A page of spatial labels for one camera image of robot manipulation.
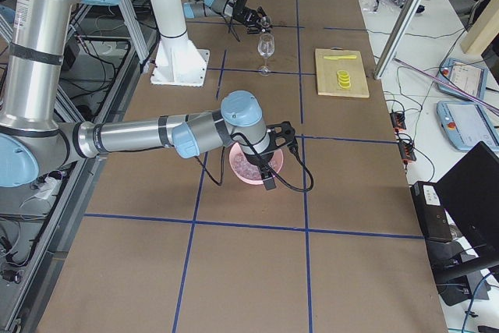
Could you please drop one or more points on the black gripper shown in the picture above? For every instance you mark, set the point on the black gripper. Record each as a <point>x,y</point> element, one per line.
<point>260,160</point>
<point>244,16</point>

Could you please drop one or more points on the steel jigger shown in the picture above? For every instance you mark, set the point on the steel jigger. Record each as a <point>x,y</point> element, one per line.
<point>265,24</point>

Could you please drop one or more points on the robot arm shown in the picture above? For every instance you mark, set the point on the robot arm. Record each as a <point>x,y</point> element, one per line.
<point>207,8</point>
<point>33,143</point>

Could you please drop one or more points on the clear ice cube pile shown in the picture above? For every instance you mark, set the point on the clear ice cube pile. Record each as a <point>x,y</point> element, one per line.
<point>244,168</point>

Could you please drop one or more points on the wine glass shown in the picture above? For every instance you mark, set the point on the wine glass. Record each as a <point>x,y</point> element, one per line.
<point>265,48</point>

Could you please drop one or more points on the pink bowl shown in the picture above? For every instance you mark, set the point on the pink bowl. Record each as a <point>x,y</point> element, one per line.
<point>276,163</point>

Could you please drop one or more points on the yellow plastic knife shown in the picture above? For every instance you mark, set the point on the yellow plastic knife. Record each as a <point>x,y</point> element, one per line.
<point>339,57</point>

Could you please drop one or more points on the bamboo cutting board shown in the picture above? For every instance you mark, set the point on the bamboo cutting board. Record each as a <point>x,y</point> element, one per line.
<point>327,78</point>

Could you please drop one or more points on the lemon slice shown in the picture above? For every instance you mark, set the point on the lemon slice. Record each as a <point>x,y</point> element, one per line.
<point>344,81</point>
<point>343,73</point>
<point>345,85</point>
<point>344,77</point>

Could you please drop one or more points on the teach pendant near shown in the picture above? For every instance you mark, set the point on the teach pendant near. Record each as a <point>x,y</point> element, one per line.
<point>466,124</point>

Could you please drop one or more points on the teach pendant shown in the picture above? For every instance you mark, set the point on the teach pendant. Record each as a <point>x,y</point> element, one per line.
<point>472,78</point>
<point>466,124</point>

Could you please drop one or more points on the black laptop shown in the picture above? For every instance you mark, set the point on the black laptop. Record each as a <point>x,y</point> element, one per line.
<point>469,193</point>

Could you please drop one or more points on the teach pendant far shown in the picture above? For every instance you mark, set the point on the teach pendant far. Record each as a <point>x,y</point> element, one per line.
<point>472,78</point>

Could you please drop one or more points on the reacher grabber stick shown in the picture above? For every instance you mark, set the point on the reacher grabber stick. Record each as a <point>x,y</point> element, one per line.
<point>449,85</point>

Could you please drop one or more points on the wooden plank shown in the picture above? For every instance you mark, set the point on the wooden plank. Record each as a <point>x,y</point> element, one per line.
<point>483,31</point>

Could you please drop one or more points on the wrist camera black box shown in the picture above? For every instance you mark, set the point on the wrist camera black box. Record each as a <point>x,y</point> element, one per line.
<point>268,181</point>

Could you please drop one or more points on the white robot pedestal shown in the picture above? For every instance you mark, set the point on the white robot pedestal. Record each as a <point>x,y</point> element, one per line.
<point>178,62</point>

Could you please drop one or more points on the aluminium frame post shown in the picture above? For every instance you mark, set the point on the aluminium frame post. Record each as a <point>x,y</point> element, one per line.
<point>400,27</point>

